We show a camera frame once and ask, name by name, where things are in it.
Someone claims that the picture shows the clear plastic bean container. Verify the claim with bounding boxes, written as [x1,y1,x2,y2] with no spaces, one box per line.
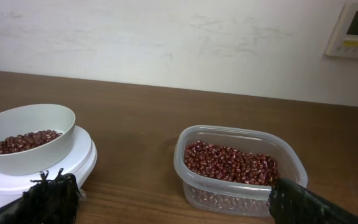
[173,125,308,217]

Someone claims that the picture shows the white digital kitchen scale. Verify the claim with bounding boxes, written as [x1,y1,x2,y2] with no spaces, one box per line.
[0,125,98,217]

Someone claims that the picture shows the white wall control panel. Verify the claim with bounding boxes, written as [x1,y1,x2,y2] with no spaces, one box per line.
[324,2,358,59]

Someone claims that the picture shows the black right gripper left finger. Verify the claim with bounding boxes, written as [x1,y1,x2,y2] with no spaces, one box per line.
[0,169,80,224]

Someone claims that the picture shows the white round bowl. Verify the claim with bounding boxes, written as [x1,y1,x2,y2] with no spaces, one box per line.
[0,104,76,175]

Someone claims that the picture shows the red beans in bowl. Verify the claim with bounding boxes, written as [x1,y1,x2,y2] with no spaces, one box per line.
[0,129,62,154]

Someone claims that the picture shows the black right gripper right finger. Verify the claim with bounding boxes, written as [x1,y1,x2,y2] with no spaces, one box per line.
[268,178,358,224]

